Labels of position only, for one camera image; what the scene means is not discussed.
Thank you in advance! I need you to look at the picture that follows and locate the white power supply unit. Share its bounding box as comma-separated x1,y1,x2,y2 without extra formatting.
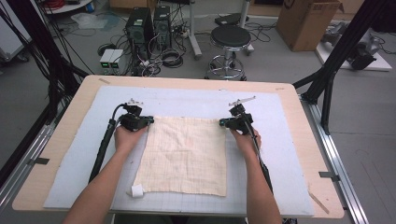
99,49,115,70
108,49,125,71

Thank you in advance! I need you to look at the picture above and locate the white round table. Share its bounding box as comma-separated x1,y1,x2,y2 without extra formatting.
43,0,95,15

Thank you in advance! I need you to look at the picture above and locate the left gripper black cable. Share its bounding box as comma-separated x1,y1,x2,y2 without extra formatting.
88,103,129,184

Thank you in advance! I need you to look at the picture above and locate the cream gauze cloth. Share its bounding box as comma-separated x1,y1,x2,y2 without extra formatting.
130,115,228,199

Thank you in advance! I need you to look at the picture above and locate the brown cardboard box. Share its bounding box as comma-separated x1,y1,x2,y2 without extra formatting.
276,0,344,52

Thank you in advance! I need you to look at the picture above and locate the person's left hand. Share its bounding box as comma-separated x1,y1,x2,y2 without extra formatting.
114,125,149,155

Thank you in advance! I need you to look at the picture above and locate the slim black computer tower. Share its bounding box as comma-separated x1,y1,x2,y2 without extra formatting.
152,5,173,50

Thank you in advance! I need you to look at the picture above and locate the person's right hand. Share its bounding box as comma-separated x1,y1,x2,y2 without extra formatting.
230,128,262,157

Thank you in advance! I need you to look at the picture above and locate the black round stool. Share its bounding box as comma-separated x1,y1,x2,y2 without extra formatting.
204,24,254,82

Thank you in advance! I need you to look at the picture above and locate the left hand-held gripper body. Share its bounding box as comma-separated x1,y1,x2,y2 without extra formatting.
120,98,150,132

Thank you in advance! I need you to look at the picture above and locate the large black computer tower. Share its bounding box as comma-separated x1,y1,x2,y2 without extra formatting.
125,7,155,62

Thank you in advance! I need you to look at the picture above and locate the black metal frame with cables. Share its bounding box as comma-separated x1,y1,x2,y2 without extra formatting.
0,0,90,125

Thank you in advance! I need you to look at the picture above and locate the aluminium rail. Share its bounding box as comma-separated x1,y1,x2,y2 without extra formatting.
299,92,371,224
0,124,56,208

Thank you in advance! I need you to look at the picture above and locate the white board with equipment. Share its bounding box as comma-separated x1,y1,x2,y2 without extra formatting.
316,21,394,73

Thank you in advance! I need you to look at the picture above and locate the white grid mat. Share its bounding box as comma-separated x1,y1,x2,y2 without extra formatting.
43,85,316,217

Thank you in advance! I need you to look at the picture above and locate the black metal frame stand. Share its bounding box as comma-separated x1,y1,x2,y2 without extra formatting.
292,0,391,135

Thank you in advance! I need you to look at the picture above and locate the coiled black cable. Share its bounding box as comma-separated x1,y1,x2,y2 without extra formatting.
161,49,185,69

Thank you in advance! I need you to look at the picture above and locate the thin wooden stick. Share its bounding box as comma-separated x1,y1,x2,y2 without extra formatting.
307,190,331,215

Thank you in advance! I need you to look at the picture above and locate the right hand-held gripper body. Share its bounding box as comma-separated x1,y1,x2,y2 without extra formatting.
228,95,257,136

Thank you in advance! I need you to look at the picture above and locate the clear plastic bag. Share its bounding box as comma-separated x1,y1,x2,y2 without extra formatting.
70,12,108,31

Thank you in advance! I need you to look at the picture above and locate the white desk leg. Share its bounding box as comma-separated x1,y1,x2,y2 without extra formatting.
186,0,204,60

